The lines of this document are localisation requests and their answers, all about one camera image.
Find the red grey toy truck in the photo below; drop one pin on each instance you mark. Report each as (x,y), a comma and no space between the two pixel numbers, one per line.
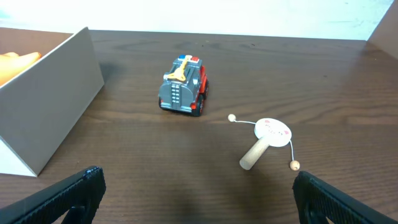
(185,86)

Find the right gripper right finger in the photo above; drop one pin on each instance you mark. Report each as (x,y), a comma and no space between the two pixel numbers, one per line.
(320,202)

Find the orange rubber dog toy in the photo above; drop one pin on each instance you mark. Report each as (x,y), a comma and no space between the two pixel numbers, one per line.
(13,64)

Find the wooden pellet drum toy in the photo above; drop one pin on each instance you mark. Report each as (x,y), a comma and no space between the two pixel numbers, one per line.
(270,132)

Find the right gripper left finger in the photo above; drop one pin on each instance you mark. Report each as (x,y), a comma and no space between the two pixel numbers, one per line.
(77,198)

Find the white cardboard box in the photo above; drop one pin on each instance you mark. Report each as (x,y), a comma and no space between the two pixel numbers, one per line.
(40,106)

